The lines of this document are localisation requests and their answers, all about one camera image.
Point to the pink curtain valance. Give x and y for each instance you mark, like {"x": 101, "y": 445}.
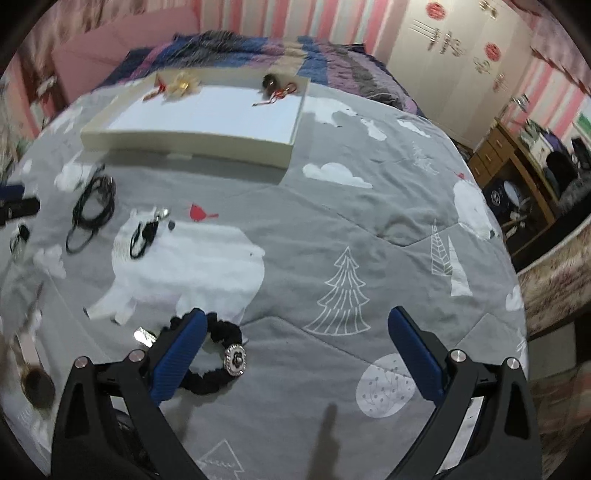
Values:
{"x": 563, "y": 60}

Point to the desk lamp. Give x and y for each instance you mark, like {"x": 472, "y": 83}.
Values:
{"x": 521, "y": 104}

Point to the pink floral blanket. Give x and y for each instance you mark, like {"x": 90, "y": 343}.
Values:
{"x": 554, "y": 286}

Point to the red knot charm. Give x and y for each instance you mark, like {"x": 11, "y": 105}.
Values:
{"x": 160, "y": 84}

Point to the black bag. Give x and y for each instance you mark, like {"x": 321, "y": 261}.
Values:
{"x": 561, "y": 175}

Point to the pink headboard cushion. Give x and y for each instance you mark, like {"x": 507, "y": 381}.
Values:
{"x": 115, "y": 41}

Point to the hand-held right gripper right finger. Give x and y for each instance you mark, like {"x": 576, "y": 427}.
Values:
{"x": 415, "y": 357}

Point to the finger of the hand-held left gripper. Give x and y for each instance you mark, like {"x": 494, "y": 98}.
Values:
{"x": 11, "y": 189}
{"x": 18, "y": 210}

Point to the striped folded quilt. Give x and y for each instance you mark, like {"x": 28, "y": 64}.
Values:
{"x": 277, "y": 50}

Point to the black scrunchie with silver ornament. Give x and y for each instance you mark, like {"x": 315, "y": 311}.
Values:
{"x": 226, "y": 330}

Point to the silver hair clip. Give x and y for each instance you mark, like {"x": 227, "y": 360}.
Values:
{"x": 144, "y": 337}

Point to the dark blue printed bag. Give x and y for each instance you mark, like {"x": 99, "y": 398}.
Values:
{"x": 508, "y": 196}

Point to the cream wardrobe with decals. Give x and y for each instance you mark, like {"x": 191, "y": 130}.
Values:
{"x": 461, "y": 92}

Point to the grey printed bedsheet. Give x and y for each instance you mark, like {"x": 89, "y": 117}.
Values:
{"x": 323, "y": 230}

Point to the dark wooden bead pendant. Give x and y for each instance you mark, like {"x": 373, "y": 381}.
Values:
{"x": 270, "y": 82}

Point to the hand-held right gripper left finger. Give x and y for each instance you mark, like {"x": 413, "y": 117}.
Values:
{"x": 178, "y": 357}

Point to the wooden desk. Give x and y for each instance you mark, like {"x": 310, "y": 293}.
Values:
{"x": 498, "y": 147}

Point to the shallow white box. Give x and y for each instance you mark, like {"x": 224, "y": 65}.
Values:
{"x": 207, "y": 115}

